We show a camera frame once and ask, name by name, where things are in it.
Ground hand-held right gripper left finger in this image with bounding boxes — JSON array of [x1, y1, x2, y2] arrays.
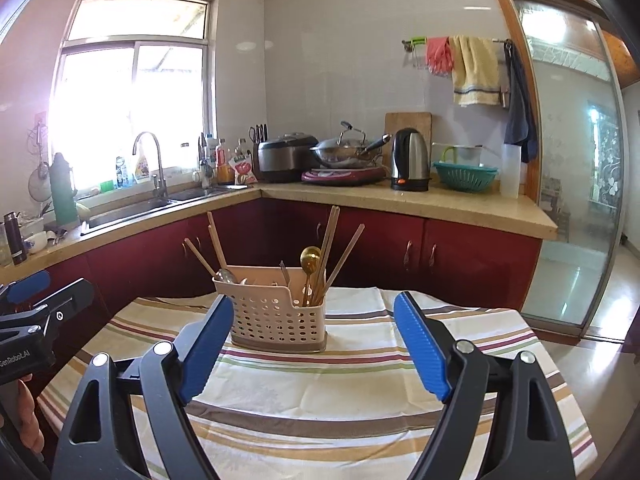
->
[[51, 294, 235, 480]]

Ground white spray bottle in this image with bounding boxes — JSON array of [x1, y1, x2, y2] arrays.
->
[[132, 145, 152, 183]]

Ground dark red kitchen cabinet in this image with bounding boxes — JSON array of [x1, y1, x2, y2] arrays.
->
[[0, 197, 543, 331]]

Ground kitchen window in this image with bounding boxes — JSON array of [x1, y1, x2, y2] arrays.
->
[[47, 0, 221, 191]]

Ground dark blue cloth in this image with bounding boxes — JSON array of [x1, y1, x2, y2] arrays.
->
[[502, 42, 540, 163]]

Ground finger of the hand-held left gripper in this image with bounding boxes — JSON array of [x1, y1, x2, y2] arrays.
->
[[0, 270, 52, 307], [0, 279, 96, 343]]

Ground translucent plastic cup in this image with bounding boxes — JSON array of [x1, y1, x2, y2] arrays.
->
[[500, 143, 522, 199]]

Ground wooden chair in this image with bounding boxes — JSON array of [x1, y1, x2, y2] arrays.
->
[[540, 185, 571, 241]]

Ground red induction cooktop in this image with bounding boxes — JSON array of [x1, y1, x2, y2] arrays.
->
[[301, 167, 387, 187]]

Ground steel electric kettle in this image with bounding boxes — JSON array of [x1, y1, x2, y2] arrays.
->
[[390, 127, 432, 192]]

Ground steel wok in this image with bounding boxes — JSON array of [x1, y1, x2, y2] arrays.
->
[[309, 132, 392, 168]]

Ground gold metal spoon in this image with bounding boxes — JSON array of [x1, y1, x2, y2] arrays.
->
[[300, 246, 323, 307]]

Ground yellow towel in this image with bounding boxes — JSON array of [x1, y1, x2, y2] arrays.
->
[[449, 35, 502, 107]]

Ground wooden cutting board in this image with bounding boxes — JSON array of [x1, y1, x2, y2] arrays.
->
[[384, 111, 432, 161]]

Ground orange liquid bottle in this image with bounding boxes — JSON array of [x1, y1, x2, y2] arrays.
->
[[216, 139, 235, 185]]

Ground pink rubber gloves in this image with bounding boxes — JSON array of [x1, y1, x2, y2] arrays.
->
[[425, 36, 455, 78]]

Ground sliding glass door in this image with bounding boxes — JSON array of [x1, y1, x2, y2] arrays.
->
[[510, 0, 626, 336]]

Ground steel towel rail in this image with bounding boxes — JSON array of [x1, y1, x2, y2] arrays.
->
[[402, 36, 513, 53]]

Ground green thermos flask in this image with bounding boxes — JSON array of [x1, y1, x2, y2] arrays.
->
[[49, 152, 78, 227]]

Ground green plastic colander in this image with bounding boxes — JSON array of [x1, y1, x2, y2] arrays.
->
[[432, 161, 500, 193]]

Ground black knife block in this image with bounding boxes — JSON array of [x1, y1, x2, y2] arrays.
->
[[249, 124, 268, 161]]

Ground grey rice cooker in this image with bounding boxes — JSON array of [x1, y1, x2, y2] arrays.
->
[[256, 132, 319, 183]]

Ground black insulated bottle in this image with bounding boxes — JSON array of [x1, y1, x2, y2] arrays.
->
[[4, 211, 28, 266]]

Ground steel sink faucet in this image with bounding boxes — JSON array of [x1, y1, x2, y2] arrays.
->
[[132, 131, 169, 198]]

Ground sieve with green handle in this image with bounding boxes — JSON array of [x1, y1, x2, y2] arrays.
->
[[431, 142, 485, 166]]

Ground steel wok lid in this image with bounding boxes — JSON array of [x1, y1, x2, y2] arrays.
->
[[315, 121, 368, 151]]

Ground beige perforated utensil basket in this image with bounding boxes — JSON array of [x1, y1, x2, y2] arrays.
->
[[212, 265, 328, 355]]

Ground beige stone countertop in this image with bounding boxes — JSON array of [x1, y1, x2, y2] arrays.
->
[[0, 180, 558, 273]]

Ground stainless steel sink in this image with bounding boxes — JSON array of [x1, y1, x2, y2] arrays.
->
[[80, 185, 248, 236]]

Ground person's left hand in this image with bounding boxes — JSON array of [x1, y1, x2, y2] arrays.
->
[[0, 374, 46, 457]]

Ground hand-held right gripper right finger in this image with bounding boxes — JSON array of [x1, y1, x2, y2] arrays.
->
[[393, 291, 571, 480]]

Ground striped tablecloth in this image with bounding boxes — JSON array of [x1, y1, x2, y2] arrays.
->
[[37, 286, 598, 480]]

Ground hanging mesh strainer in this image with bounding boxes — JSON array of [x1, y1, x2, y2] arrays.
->
[[27, 125, 51, 201]]

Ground red and white bag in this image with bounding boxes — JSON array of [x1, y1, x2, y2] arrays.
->
[[229, 156, 258, 186]]

